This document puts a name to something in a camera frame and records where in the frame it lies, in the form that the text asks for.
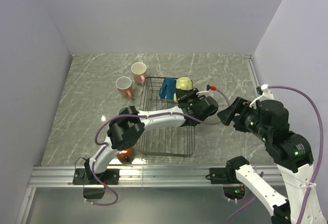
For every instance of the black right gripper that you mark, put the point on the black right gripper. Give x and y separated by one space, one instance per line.
241 105

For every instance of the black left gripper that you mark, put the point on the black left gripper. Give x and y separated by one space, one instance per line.
192 95

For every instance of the yellow mug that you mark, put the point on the yellow mug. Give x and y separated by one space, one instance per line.
182 87

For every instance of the blue mug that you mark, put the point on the blue mug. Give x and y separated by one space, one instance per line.
167 89

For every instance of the black wire dish rack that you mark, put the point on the black wire dish rack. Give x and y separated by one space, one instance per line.
168 141

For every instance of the pale green cup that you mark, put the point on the pale green cup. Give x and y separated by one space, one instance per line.
122 110

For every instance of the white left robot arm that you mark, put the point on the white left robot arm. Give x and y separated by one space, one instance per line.
125 130

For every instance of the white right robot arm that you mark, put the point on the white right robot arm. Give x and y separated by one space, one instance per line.
291 152

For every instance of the plain pink mug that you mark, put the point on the plain pink mug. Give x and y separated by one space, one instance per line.
139 71

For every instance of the pink floral mug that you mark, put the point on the pink floral mug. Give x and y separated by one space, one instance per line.
124 86

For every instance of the orange mug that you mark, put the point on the orange mug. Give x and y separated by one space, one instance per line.
126 156

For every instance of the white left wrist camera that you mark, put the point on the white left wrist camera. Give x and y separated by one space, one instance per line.
208 92

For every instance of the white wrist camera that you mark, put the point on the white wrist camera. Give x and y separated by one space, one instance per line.
208 92
264 93

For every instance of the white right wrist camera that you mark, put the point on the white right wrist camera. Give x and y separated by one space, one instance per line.
264 93

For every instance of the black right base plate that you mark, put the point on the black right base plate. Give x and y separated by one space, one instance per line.
220 176

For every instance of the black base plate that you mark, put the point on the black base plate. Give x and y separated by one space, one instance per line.
110 177
220 176

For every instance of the aluminium side rail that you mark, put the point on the aluminium side rail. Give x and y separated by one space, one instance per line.
249 60

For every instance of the aluminium mounting rail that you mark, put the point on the aluminium mounting rail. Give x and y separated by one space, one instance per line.
129 176

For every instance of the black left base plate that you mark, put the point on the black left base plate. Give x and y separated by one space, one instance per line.
110 177

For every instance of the black box under rail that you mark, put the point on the black box under rail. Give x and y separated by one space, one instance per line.
93 193

